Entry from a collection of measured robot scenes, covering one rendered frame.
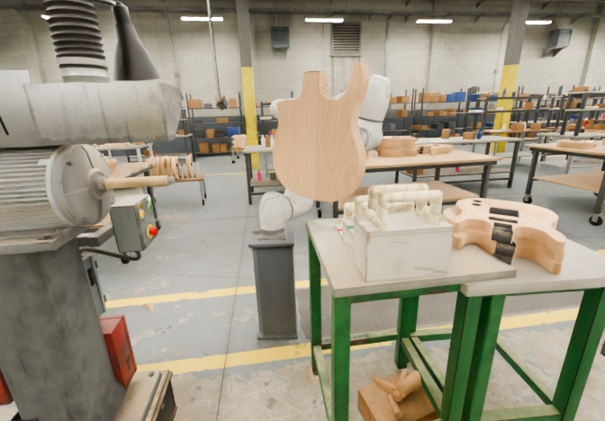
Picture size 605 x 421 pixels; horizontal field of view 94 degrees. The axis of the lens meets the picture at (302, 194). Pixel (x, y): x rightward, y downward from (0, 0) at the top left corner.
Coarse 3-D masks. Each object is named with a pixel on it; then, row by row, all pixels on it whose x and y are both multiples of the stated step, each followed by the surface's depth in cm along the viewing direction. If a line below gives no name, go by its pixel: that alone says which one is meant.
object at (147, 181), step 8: (144, 176) 89; (152, 176) 89; (160, 176) 89; (112, 184) 86; (120, 184) 87; (128, 184) 87; (136, 184) 87; (144, 184) 88; (152, 184) 88; (160, 184) 89; (168, 184) 90
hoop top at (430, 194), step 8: (400, 192) 83; (408, 192) 83; (416, 192) 83; (424, 192) 83; (432, 192) 83; (440, 192) 84; (392, 200) 82; (400, 200) 82; (408, 200) 83; (416, 200) 83; (424, 200) 83; (432, 200) 84
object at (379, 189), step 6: (372, 186) 90; (378, 186) 90; (384, 186) 90; (390, 186) 90; (396, 186) 90; (402, 186) 91; (408, 186) 91; (414, 186) 91; (420, 186) 91; (426, 186) 91; (372, 192) 90; (378, 192) 90; (384, 192) 90; (390, 192) 90
